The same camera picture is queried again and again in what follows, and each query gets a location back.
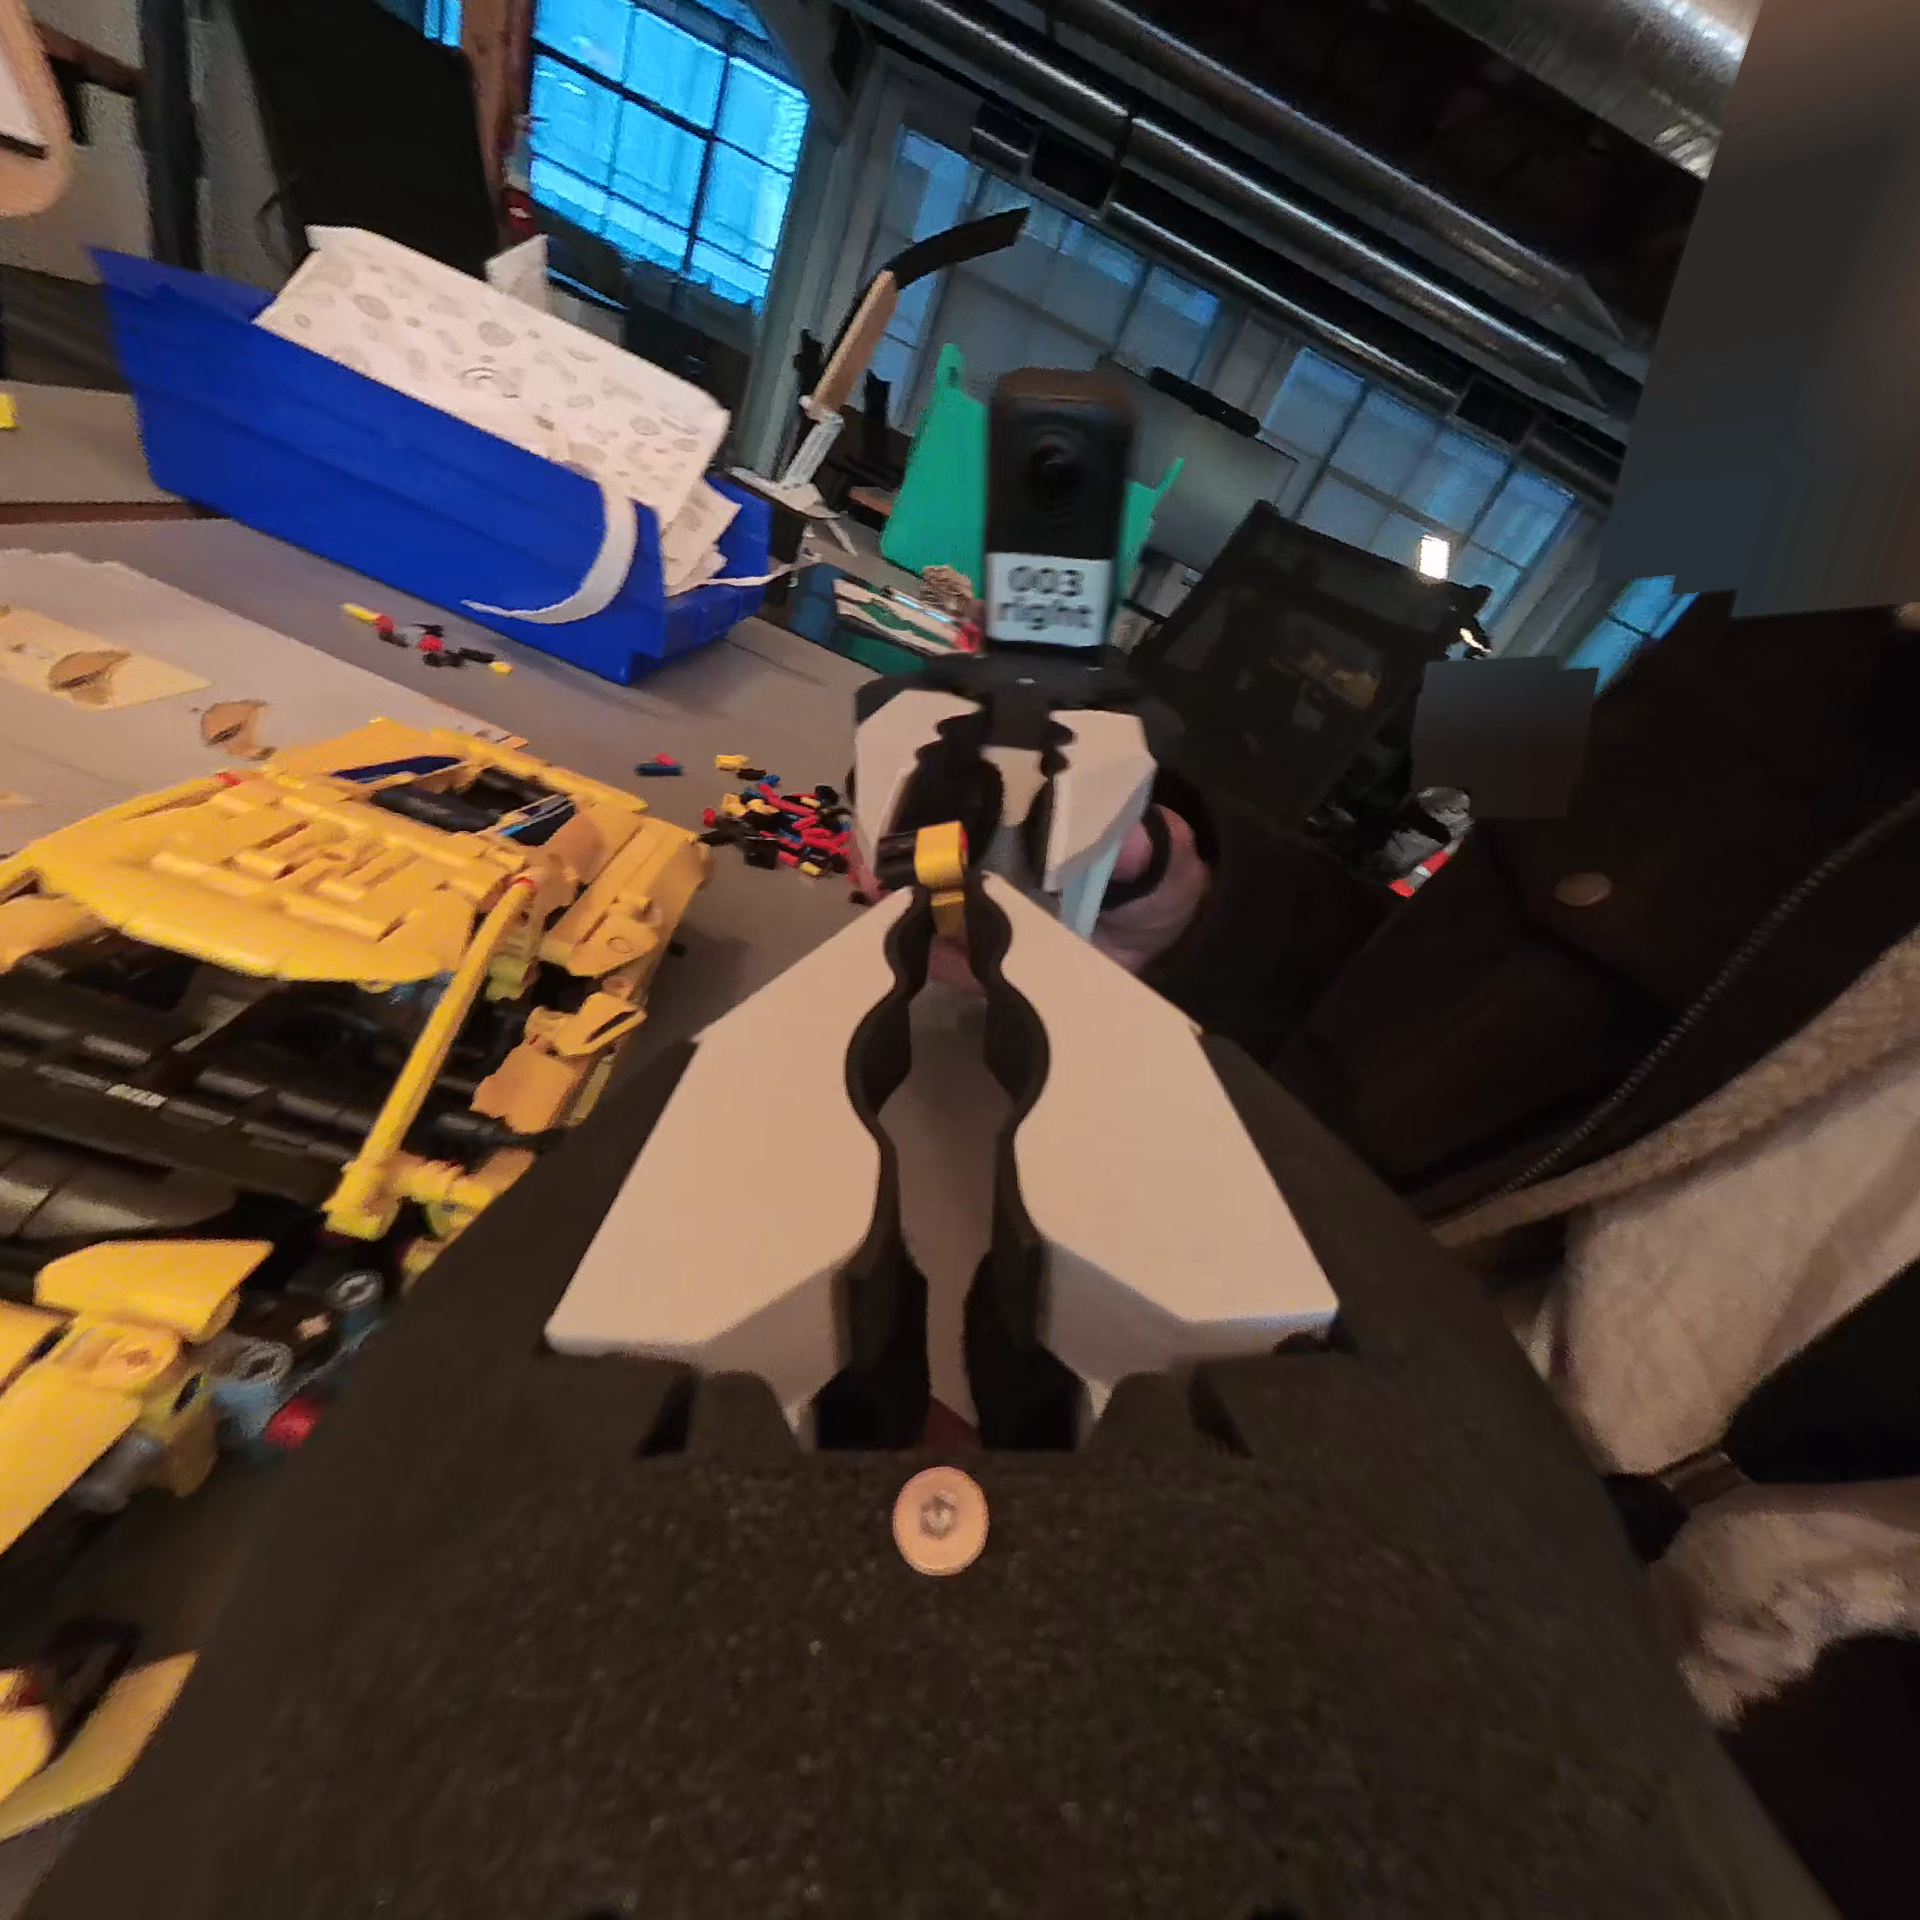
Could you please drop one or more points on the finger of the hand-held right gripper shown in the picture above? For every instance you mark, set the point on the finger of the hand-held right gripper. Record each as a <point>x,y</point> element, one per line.
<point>885,780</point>
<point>1103,780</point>

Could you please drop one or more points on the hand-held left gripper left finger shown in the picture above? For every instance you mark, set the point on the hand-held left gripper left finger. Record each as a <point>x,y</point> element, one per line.
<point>722,1186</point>

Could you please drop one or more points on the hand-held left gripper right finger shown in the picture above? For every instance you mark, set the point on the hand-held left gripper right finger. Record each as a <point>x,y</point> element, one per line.
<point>1171,1186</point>

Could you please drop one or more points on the small yellow brick connector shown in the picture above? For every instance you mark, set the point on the small yellow brick connector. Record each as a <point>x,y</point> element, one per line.
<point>939,859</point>

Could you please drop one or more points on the person's right forearm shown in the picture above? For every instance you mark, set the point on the person's right forearm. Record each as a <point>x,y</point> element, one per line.
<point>1291,945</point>

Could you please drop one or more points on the grey desk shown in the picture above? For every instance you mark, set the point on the grey desk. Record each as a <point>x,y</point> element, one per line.
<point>630,705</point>

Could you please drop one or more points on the person's right hand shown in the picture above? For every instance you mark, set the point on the person's right hand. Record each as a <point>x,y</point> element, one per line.
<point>1162,923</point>

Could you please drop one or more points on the large pile of brick pins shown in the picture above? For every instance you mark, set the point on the large pile of brick pins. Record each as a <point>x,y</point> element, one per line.
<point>781,820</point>

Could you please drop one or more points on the twine bundle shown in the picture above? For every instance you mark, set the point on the twine bundle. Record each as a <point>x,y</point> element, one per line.
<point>950,587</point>

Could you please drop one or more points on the green white printed booklet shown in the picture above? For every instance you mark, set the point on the green white printed booklet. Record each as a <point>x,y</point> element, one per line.
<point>901,615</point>

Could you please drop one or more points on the green cutting mat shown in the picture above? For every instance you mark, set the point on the green cutting mat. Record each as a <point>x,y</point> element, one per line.
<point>878,647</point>

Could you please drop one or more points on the black mesh office chair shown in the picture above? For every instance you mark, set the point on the black mesh office chair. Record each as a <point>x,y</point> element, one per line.
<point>1291,662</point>

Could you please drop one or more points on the small crumpled printed paper bag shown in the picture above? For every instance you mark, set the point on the small crumpled printed paper bag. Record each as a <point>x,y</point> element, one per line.
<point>706,524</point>

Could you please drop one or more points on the thin wooden board stand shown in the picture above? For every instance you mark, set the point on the thin wooden board stand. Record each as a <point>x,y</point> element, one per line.
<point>854,339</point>

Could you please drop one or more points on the small cluster of brick pins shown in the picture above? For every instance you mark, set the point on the small cluster of brick pins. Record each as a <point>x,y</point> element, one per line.
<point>428,644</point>

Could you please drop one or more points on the yellow brick car model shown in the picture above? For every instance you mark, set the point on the yellow brick car model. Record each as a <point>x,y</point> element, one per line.
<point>300,869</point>

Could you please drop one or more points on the blue storage bin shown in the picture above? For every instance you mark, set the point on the blue storage bin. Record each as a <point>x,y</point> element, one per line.
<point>375,481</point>

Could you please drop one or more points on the large printed white paper bag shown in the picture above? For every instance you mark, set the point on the large printed white paper bag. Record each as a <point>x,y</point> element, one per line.
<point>451,331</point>

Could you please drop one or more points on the open instruction booklet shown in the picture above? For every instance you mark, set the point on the open instruction booklet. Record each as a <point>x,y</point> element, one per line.
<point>150,593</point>

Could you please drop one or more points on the black fabric flag panel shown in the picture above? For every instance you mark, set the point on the black fabric flag panel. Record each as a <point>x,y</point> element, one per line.
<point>359,121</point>

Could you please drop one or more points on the poster board on white stand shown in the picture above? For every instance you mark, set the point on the poster board on white stand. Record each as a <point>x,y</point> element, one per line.
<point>30,149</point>

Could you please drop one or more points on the wooden support post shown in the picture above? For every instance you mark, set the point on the wooden support post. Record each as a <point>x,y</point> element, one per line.
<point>494,91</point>

